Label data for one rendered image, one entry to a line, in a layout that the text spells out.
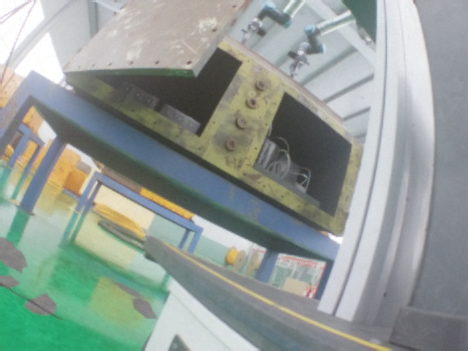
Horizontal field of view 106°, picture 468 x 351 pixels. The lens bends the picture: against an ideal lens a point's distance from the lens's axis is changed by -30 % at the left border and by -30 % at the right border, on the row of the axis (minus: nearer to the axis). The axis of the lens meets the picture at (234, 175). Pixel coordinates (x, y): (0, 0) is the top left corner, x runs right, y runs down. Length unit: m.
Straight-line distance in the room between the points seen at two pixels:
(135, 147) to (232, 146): 0.38
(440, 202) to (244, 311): 0.18
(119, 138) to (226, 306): 0.86
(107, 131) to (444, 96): 0.98
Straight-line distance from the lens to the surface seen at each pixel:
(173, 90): 1.73
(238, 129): 1.07
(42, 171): 1.77
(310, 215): 1.20
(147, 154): 0.98
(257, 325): 0.18
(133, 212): 6.80
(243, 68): 1.23
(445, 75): 0.32
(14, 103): 1.18
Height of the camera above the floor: 0.34
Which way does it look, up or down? 18 degrees up
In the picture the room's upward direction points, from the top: 24 degrees clockwise
